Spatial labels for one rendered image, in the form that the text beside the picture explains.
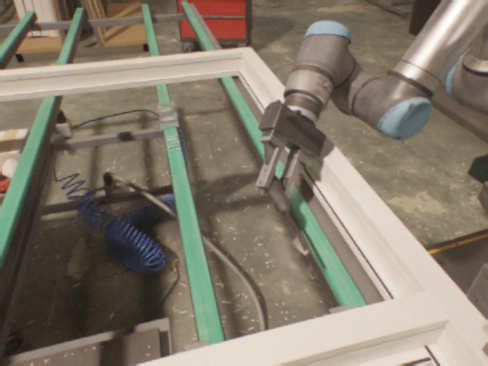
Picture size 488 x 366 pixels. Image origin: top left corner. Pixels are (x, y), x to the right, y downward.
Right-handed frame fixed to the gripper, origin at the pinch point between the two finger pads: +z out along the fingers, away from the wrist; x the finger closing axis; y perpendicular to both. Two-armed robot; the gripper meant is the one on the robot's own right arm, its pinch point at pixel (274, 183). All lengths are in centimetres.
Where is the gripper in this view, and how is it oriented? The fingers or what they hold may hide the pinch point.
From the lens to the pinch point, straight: 70.2
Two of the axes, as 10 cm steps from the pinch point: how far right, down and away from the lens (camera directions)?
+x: 7.4, 4.0, 5.5
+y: 5.8, 0.5, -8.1
